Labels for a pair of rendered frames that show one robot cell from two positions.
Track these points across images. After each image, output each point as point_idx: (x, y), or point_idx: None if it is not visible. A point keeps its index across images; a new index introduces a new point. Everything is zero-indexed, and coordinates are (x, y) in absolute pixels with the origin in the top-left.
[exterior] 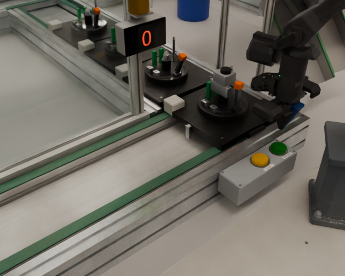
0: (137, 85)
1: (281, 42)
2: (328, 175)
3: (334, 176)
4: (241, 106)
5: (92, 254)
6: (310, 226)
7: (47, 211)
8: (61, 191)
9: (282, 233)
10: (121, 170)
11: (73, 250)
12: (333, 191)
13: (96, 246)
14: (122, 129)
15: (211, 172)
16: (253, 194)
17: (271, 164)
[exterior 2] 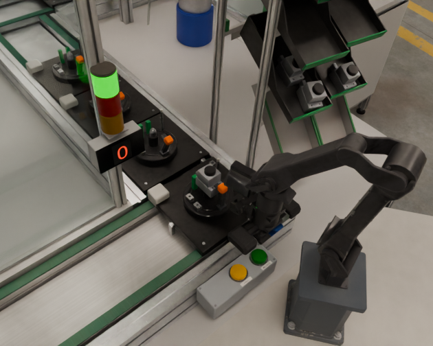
0: (117, 184)
1: (255, 188)
2: (300, 300)
3: (304, 303)
4: (227, 201)
5: None
6: (283, 336)
7: (24, 331)
8: (38, 305)
9: (256, 344)
10: (101, 276)
11: None
12: (304, 314)
13: None
14: (103, 225)
15: (188, 288)
16: (230, 306)
17: (249, 277)
